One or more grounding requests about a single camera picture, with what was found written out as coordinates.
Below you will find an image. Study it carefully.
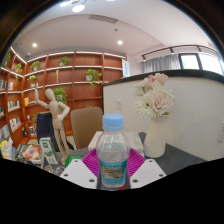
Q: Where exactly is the ceiling air vent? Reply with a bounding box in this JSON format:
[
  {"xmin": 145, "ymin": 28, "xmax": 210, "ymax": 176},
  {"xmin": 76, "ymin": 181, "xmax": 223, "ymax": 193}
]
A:
[{"xmin": 88, "ymin": 13, "xmax": 119, "ymax": 24}]

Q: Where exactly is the grey curtain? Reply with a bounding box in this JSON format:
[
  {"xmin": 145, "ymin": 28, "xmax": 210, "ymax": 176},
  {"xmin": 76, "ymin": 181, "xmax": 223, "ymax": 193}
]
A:
[{"xmin": 142, "ymin": 54, "xmax": 182, "ymax": 74}]

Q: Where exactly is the white ceramic vase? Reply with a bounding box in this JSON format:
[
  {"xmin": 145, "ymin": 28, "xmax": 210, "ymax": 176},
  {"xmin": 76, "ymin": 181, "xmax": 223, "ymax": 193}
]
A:
[{"xmin": 143, "ymin": 114, "xmax": 170, "ymax": 159}]

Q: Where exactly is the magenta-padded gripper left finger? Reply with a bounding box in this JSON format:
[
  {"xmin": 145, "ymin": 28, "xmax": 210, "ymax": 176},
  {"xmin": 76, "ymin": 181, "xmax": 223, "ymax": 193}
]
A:
[{"xmin": 59, "ymin": 148, "xmax": 101, "ymax": 190}]

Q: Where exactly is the pink and white flower bouquet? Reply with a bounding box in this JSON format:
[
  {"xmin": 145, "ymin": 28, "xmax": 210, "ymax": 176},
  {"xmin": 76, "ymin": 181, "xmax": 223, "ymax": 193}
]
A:
[{"xmin": 133, "ymin": 72, "xmax": 176, "ymax": 120}]

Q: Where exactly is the small decorative shell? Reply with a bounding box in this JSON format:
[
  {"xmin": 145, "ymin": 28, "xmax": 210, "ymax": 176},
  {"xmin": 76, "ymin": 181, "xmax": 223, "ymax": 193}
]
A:
[
  {"xmin": 54, "ymin": 165, "xmax": 66, "ymax": 176},
  {"xmin": 43, "ymin": 164, "xmax": 55, "ymax": 174}
]

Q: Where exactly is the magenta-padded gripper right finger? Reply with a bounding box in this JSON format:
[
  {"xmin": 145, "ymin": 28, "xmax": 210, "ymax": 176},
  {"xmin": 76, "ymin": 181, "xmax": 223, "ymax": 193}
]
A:
[{"xmin": 127, "ymin": 148, "xmax": 167, "ymax": 190}]

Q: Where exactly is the tall green white carton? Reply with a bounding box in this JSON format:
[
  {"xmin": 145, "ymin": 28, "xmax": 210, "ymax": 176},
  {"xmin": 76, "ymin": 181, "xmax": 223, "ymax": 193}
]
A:
[{"xmin": 39, "ymin": 137, "xmax": 58, "ymax": 165}]

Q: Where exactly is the window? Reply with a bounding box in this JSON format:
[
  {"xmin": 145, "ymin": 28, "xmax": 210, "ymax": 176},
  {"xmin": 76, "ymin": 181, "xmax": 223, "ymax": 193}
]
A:
[{"xmin": 179, "ymin": 53, "xmax": 224, "ymax": 76}]

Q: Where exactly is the wooden shelf unit with books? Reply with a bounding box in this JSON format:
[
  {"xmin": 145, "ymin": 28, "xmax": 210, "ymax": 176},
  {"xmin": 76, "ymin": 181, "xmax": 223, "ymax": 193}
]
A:
[{"xmin": 0, "ymin": 46, "xmax": 128, "ymax": 151}]

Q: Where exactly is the branched ceiling lamp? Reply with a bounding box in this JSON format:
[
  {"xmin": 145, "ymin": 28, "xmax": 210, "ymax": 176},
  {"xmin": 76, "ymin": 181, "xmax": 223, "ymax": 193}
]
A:
[{"xmin": 59, "ymin": 0, "xmax": 88, "ymax": 14}]

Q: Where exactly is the white partition with dark top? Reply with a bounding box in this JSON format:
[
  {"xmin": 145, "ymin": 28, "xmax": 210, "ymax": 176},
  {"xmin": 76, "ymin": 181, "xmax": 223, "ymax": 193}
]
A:
[{"xmin": 101, "ymin": 69, "xmax": 224, "ymax": 162}]

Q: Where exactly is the clear blue-capped water bottle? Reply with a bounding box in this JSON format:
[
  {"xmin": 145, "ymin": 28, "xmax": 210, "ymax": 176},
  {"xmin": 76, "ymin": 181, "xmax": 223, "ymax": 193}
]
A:
[{"xmin": 95, "ymin": 113, "xmax": 132, "ymax": 192}]

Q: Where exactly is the tan upholstered chair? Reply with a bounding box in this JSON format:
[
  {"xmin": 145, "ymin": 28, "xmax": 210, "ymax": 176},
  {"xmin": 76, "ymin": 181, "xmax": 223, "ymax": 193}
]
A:
[{"xmin": 69, "ymin": 106, "xmax": 105, "ymax": 150}]

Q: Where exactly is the wooden artist mannequin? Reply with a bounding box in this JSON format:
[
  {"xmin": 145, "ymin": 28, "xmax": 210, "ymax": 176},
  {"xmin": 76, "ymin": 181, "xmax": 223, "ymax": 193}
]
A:
[{"xmin": 34, "ymin": 88, "xmax": 72, "ymax": 166}]

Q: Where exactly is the flat green white box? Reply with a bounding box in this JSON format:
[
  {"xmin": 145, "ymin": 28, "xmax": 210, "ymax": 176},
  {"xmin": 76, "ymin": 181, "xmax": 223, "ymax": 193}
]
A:
[{"xmin": 64, "ymin": 154, "xmax": 84, "ymax": 168}]

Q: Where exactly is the white wall notice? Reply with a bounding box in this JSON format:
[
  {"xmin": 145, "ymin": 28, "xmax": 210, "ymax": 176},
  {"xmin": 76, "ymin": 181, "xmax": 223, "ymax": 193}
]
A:
[{"xmin": 122, "ymin": 59, "xmax": 132, "ymax": 78}]

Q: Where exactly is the dark blue chair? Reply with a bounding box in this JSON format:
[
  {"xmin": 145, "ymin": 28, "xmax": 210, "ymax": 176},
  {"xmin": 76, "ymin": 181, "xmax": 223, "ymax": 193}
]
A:
[{"xmin": 35, "ymin": 111, "xmax": 76, "ymax": 151}]

